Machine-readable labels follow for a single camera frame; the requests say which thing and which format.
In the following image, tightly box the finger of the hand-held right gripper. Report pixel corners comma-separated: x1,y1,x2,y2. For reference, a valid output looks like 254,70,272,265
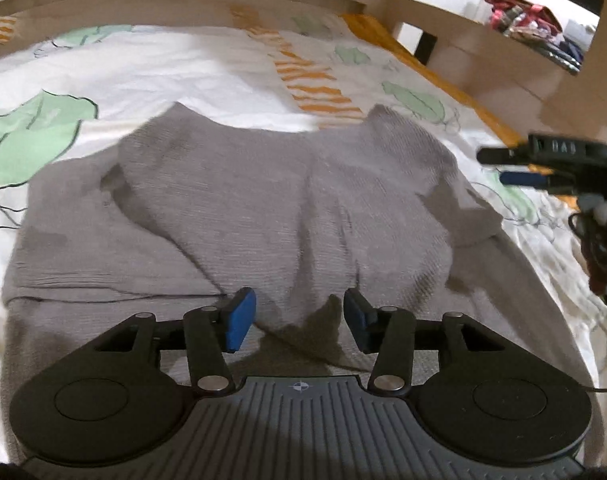
500,171,557,190
477,146,531,165

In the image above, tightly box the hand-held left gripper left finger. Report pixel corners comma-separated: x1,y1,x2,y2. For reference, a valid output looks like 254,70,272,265
91,287,257,395

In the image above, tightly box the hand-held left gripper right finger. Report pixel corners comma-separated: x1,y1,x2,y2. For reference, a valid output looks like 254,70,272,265
343,287,509,397

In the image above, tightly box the grey knit hoodie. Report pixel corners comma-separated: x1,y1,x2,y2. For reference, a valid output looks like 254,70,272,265
1,101,597,461

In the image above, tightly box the pile of colourful clothes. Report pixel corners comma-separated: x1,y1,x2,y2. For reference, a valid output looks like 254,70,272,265
483,0,600,74

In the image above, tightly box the yellow bed sheet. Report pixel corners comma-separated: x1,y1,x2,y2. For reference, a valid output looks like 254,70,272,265
341,12,579,211

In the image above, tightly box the white leaf-print duvet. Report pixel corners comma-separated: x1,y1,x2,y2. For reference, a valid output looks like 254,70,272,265
0,7,607,466

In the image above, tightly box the wooden bed frame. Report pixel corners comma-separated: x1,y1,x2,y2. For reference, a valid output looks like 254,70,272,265
0,0,607,161

